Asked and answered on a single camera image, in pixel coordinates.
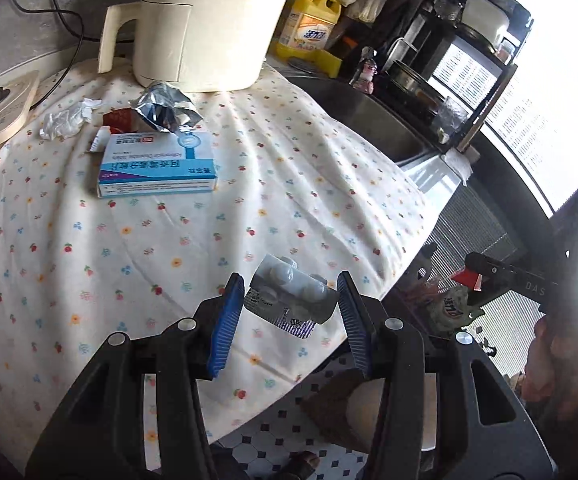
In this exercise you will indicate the black sandal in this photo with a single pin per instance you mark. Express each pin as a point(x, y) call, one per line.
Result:
point(299, 466)

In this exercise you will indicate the steel pot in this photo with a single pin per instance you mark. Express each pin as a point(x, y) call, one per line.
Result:
point(416, 90)

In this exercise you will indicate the small red wrapper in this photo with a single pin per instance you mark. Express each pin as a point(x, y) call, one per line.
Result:
point(466, 278)

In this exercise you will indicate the crumpled white paper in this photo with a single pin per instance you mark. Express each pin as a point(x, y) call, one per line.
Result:
point(66, 120)

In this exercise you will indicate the person's right hand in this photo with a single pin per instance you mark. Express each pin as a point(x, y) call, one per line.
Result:
point(559, 360)

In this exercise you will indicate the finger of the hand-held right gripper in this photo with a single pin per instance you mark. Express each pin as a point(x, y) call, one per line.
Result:
point(509, 282)

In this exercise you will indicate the blue white medicine box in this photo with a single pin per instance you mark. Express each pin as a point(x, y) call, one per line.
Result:
point(156, 167)

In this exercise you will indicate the small pink bottle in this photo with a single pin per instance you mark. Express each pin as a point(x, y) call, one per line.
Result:
point(365, 70)

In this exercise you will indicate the red packet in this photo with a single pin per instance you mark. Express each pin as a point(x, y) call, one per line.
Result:
point(119, 120)

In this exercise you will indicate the yellow detergent bottle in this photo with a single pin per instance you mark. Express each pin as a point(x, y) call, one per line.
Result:
point(309, 25)

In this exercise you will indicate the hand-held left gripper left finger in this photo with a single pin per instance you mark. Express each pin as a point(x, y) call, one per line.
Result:
point(225, 325)

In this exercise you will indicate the clear glass cup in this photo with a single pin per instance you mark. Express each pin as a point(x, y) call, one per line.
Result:
point(451, 117)

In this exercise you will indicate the black dish rack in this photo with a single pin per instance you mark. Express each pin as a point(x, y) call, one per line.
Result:
point(489, 75)

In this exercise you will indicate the silver pill blister pack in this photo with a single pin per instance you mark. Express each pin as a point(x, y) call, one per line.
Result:
point(289, 287)

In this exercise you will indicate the silver foil bag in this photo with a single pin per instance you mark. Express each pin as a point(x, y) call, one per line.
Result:
point(166, 107)

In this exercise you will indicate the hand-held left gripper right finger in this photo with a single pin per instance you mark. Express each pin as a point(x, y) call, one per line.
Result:
point(355, 325)

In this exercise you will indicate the detergent refill pouch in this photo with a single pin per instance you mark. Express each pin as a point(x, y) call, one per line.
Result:
point(449, 307)

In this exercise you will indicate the white electric kettle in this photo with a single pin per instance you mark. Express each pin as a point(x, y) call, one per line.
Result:
point(199, 20)

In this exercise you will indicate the steel sink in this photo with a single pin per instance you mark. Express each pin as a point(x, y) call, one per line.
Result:
point(369, 115)

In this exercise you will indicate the glass jar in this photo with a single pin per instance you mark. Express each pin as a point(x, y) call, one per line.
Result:
point(446, 5)

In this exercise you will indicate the floral tablecloth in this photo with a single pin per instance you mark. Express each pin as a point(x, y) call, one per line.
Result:
point(144, 270)

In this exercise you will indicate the white cloth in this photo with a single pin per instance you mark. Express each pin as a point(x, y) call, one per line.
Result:
point(461, 164)

